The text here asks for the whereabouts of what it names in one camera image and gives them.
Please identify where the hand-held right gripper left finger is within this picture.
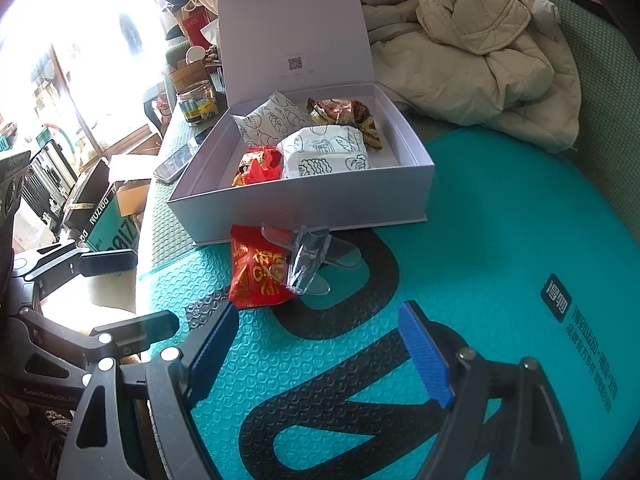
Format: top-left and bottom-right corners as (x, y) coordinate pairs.
(62, 300), (241, 480)

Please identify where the small cardboard box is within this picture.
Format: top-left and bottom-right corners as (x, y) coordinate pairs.
(162, 57), (221, 96)

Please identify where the red box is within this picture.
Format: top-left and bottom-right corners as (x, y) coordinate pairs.
(181, 10), (211, 51)

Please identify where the teal bubble mat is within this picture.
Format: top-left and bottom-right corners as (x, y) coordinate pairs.
(140, 127), (640, 480)

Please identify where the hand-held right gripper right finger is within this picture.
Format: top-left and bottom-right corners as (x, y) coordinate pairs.
(397, 300), (571, 480)

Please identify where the clear plastic clip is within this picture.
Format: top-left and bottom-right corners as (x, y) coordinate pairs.
(261, 224), (363, 297)

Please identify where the black ribbed case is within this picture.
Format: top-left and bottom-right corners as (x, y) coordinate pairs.
(22, 140), (81, 221)

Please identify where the red cartoon candy packet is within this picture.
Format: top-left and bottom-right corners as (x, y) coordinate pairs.
(231, 145), (286, 187)

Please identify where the white printed snack packet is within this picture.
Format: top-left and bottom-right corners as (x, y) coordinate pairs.
(231, 91), (313, 150)
(276, 126), (371, 181)

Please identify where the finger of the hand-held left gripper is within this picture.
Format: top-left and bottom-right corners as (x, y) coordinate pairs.
(17, 307), (180, 376)
(10, 240), (138, 302)

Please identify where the white gift box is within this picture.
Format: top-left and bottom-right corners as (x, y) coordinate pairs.
(166, 0), (435, 247)

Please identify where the gold wrapped snack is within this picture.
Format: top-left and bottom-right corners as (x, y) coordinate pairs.
(306, 97), (385, 151)

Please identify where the open brown cardboard box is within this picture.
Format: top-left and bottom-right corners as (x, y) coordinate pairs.
(107, 132), (163, 221)

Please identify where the teal printed box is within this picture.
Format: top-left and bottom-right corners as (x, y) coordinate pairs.
(62, 160), (142, 276)

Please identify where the smartphone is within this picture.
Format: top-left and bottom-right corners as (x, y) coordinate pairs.
(152, 141), (201, 183)

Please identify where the brown fuzzy blanket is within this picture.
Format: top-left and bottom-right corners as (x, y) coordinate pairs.
(0, 400), (81, 480)

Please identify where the red gold-print snack packet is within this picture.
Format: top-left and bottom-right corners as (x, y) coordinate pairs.
(227, 224), (301, 309)

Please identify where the glass jar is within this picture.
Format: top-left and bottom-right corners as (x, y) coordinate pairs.
(176, 80), (221, 125)

